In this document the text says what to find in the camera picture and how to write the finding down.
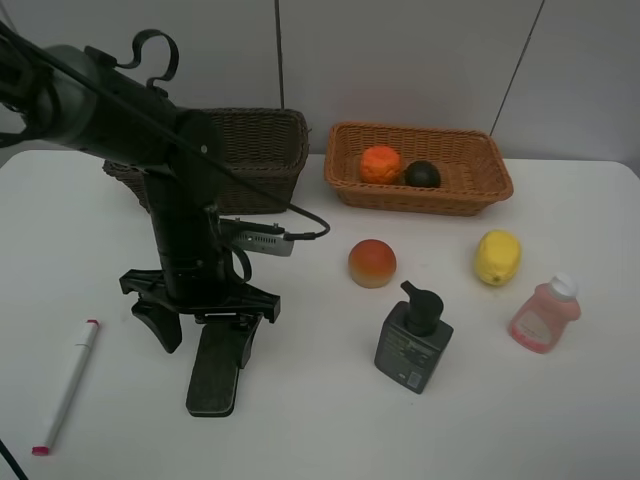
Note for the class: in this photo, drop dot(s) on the white marker red caps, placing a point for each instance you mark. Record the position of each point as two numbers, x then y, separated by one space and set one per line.
67 386

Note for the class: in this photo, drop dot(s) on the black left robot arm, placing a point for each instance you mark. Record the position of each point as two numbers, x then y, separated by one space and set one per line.
83 100

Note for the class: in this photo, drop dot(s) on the dark green mangosteen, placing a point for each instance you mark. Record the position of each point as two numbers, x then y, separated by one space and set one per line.
422 174

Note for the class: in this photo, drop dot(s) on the orange mandarin fruit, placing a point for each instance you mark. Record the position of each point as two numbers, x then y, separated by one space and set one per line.
380 165

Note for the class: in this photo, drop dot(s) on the dark brown wicker basket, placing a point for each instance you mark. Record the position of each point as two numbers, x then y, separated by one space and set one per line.
268 147

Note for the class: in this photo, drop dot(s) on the red yellow peach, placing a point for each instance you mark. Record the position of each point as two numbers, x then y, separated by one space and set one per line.
372 263

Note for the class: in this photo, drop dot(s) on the dark grey pump bottle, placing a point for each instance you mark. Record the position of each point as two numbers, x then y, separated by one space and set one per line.
413 338

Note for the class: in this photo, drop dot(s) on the pink bottle white cap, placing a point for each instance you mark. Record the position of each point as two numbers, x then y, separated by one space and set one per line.
541 321

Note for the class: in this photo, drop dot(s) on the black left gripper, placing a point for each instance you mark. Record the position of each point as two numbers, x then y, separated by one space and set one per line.
158 310

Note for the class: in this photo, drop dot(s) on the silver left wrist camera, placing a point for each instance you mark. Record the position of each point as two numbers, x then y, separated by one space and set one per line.
268 239

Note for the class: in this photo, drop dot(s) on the grey felt board eraser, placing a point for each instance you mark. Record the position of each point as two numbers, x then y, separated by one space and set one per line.
214 379

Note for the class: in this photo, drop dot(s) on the orange wicker basket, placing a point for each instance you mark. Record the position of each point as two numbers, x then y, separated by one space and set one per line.
472 171

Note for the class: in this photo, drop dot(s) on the yellow lemon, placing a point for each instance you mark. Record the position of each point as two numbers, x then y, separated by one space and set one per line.
497 257

